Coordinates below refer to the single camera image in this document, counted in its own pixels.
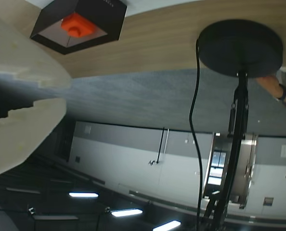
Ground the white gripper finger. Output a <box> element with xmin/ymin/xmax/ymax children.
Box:
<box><xmin>0</xmin><ymin>97</ymin><xmax>67</xmax><ymax>180</ymax></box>
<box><xmin>0</xmin><ymin>9</ymin><xmax>73</xmax><ymax>89</ymax></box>

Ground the orange cube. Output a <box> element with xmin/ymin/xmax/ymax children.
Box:
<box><xmin>60</xmin><ymin>13</ymin><xmax>97</xmax><ymax>39</ymax></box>

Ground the black open box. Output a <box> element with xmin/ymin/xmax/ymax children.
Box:
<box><xmin>29</xmin><ymin>0</ymin><xmax>128</xmax><ymax>55</ymax></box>

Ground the person's hand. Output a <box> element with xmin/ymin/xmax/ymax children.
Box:
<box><xmin>256</xmin><ymin>76</ymin><xmax>280</xmax><ymax>97</ymax></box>

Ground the ceiling light strip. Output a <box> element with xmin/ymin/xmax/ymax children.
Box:
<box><xmin>152</xmin><ymin>220</ymin><xmax>182</xmax><ymax>231</ymax></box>
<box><xmin>68</xmin><ymin>192</ymin><xmax>99</xmax><ymax>198</ymax></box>
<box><xmin>110</xmin><ymin>208</ymin><xmax>143</xmax><ymax>217</ymax></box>

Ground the white paper sheet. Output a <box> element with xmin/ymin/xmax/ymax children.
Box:
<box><xmin>123</xmin><ymin>0</ymin><xmax>201</xmax><ymax>18</ymax></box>

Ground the black round lamp base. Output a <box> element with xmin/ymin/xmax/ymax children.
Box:
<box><xmin>196</xmin><ymin>19</ymin><xmax>285</xmax><ymax>78</ymax></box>

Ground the black wristband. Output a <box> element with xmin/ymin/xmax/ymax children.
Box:
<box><xmin>275</xmin><ymin>83</ymin><xmax>286</xmax><ymax>101</ymax></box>

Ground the thin black wall pole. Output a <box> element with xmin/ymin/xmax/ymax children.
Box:
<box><xmin>148</xmin><ymin>128</ymin><xmax>169</xmax><ymax>166</ymax></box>

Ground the black lamp cable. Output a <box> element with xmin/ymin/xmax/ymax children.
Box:
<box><xmin>189</xmin><ymin>38</ymin><xmax>204</xmax><ymax>231</ymax></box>

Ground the metal door frame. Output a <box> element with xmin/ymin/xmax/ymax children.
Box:
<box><xmin>203</xmin><ymin>131</ymin><xmax>258</xmax><ymax>210</ymax></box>

